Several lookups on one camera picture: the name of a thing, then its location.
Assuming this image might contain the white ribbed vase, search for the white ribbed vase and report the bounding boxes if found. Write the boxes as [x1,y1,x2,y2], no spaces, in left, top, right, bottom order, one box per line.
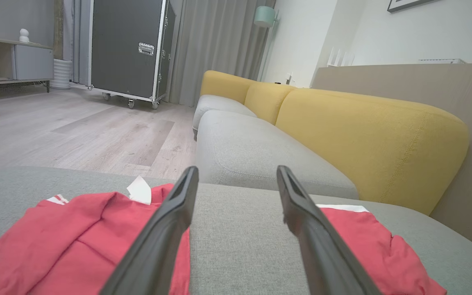
[50,59,73,90]

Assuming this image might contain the narrow grey curtain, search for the narrow grey curtain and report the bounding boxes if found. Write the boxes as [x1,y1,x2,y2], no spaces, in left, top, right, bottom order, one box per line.
[63,0,93,86]

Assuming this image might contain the wide grey sofa seat cushion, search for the wide grey sofa seat cushion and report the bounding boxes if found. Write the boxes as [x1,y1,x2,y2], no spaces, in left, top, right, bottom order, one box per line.
[0,166,472,295]

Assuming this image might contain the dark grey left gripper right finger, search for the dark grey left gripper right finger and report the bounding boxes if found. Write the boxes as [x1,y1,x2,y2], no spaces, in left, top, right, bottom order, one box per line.
[276,165,383,295]

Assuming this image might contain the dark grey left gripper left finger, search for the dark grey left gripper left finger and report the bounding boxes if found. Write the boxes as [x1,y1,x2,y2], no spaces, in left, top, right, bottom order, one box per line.
[100,166,199,295]

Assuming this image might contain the red basketball jersey white trim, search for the red basketball jersey white trim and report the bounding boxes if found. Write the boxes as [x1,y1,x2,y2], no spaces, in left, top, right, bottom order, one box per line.
[0,176,191,295]

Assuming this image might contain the dark framed wall picture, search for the dark framed wall picture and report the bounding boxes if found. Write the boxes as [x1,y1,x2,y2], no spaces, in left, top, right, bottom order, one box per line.
[387,0,441,13]

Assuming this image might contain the red basketball shorts white band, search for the red basketball shorts white band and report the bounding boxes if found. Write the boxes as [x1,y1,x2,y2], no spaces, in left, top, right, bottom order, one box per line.
[316,204,447,295]

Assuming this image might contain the black flight case metal edges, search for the black flight case metal edges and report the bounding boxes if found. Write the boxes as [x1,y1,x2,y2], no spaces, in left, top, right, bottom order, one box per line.
[88,0,177,109]

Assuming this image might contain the grey wooden media cabinet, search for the grey wooden media cabinet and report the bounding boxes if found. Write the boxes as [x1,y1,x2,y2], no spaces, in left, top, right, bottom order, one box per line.
[0,36,55,93]

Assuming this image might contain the wide grey curtain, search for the wide grey curtain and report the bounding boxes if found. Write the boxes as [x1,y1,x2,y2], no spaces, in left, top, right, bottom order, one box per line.
[168,0,277,107]

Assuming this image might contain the white slatted device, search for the white slatted device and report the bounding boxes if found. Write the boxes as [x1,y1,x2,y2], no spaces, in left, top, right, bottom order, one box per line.
[327,47,355,67]

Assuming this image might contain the teal lamp shade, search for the teal lamp shade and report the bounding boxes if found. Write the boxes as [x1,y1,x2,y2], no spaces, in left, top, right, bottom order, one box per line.
[254,6,279,28]

